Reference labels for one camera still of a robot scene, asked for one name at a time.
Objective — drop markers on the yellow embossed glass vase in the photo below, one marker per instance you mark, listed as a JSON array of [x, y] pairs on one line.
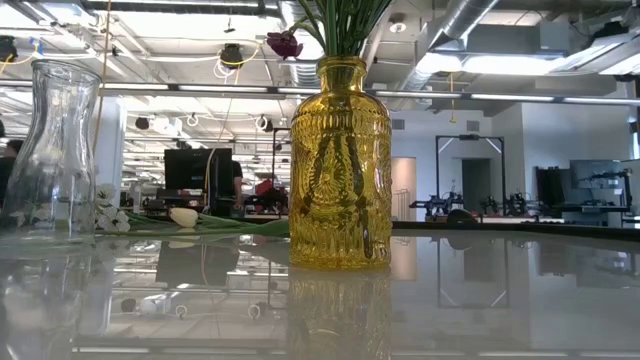
[[340, 175]]

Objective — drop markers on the large purple flower spray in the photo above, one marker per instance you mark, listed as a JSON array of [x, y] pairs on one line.
[[284, 44]]

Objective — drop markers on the white tulip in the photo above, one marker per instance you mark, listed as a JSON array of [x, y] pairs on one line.
[[183, 217]]

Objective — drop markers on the white small-blossom flower spray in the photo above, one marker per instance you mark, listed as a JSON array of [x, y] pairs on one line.
[[106, 192]]

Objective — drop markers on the black background robot arm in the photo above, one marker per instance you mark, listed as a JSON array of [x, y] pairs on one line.
[[437, 204]]

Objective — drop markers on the clear glass vase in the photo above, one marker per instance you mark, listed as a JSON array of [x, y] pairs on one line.
[[60, 125]]

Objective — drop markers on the black metal stand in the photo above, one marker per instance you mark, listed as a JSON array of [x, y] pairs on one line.
[[274, 170]]

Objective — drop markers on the red bag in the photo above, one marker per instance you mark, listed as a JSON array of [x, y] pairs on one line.
[[263, 187]]

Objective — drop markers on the person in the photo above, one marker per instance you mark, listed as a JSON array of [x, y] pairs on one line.
[[237, 172], [12, 147]]

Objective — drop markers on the black monitor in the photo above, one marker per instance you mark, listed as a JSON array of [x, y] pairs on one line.
[[192, 170]]

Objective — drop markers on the overhead light bar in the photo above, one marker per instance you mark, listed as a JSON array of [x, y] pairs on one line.
[[225, 89]]

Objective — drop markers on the grey background monitor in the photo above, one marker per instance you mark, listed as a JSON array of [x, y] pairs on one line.
[[595, 172]]

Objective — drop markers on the black ceiling device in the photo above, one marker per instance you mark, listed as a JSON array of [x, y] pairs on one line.
[[7, 49]]

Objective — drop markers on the ribbed silver air duct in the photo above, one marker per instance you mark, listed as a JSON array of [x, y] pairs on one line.
[[300, 75]]

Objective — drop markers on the black ceiling camera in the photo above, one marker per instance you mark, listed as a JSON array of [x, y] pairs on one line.
[[231, 55]]

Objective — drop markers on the black metal frame rig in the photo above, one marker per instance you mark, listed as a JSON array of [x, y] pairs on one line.
[[502, 170]]

